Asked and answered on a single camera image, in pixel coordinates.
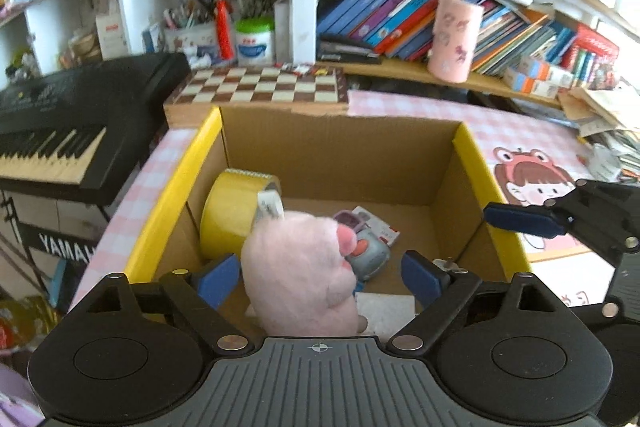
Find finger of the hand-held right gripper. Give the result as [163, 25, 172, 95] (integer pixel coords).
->
[575, 299, 628, 328]
[482, 179, 640, 268]

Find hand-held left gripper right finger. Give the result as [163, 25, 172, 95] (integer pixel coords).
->
[390, 251, 563, 354]

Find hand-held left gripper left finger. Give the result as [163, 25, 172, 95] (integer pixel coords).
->
[75, 253, 251, 354]

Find grey toy watch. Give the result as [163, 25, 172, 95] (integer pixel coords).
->
[332, 209, 392, 282]

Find small white patterned box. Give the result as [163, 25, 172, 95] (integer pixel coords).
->
[350, 206, 402, 248]

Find yellow tape roll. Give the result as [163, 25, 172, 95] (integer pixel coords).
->
[199, 168, 283, 260]

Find pink plush toy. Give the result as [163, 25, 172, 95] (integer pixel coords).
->
[240, 213, 368, 338]

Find white charger plug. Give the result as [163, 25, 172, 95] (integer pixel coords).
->
[256, 188, 286, 223]

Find yellow cardboard box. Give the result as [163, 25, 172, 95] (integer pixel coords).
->
[122, 104, 532, 338]

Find pink checked desktop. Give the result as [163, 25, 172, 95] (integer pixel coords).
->
[67, 89, 640, 313]

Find pile of papers and notebooks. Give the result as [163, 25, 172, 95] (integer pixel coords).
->
[560, 84, 640, 182]

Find orange and white box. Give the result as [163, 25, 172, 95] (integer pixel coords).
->
[517, 57, 576, 88]
[502, 67, 561, 100]

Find black keyboard stand panel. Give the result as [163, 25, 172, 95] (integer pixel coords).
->
[15, 222, 101, 269]

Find pink cartoon cup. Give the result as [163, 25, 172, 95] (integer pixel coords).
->
[426, 0, 485, 84]

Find wooden chessboard box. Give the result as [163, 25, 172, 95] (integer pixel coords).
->
[164, 66, 350, 130]

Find large red box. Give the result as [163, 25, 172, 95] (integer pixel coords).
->
[577, 24, 621, 54]

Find printed bag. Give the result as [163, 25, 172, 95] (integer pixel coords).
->
[0, 297, 56, 353]

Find black electronic keyboard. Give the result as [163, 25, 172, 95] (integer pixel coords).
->
[0, 52, 193, 206]

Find purple cloth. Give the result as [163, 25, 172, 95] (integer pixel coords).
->
[0, 364, 46, 427]

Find green lid jar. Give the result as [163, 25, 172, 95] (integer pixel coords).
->
[235, 17, 277, 68]

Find cartoon pen holder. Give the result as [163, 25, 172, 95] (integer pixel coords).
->
[162, 0, 221, 55]

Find row of colourful books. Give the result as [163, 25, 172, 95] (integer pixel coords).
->
[316, 0, 581, 75]

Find red tassel ornament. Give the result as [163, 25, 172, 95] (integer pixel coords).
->
[212, 0, 236, 60]

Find white box with red label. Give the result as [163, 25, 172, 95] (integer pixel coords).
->
[95, 0, 131, 60]

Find white wooden bookshelf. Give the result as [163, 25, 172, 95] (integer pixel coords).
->
[0, 0, 640, 108]

